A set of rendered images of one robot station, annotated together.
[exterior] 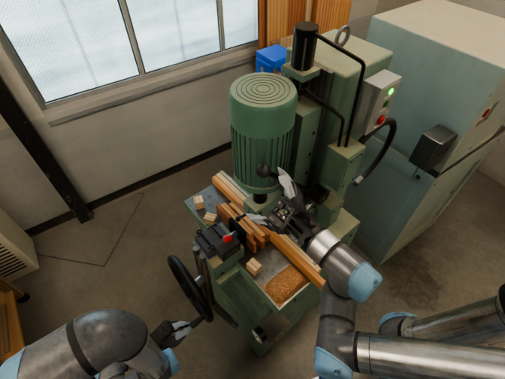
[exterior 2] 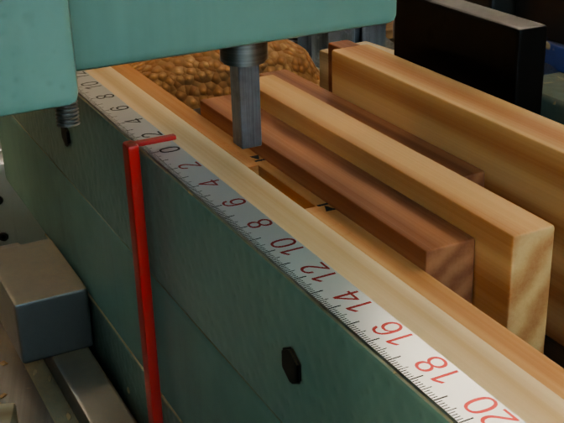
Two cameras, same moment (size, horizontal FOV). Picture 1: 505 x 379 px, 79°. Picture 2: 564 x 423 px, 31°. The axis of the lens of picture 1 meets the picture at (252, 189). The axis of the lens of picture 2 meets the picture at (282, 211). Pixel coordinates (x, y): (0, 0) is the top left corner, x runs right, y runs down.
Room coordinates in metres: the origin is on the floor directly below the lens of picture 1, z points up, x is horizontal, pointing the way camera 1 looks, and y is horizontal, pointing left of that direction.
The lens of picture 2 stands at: (1.07, 0.08, 1.09)
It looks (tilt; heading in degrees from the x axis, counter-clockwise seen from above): 24 degrees down; 193
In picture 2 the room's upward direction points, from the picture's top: 2 degrees counter-clockwise
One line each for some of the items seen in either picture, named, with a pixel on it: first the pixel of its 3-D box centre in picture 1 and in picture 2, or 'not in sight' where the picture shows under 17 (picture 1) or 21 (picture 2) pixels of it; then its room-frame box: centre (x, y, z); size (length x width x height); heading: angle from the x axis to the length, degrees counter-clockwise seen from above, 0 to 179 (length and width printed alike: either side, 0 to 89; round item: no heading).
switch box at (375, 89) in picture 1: (374, 103); not in sight; (0.79, -0.36, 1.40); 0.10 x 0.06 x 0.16; 130
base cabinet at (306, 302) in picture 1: (273, 271); not in sight; (0.77, -0.12, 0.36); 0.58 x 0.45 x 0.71; 130
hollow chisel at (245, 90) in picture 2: not in sight; (245, 85); (0.69, -0.03, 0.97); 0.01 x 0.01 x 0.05; 40
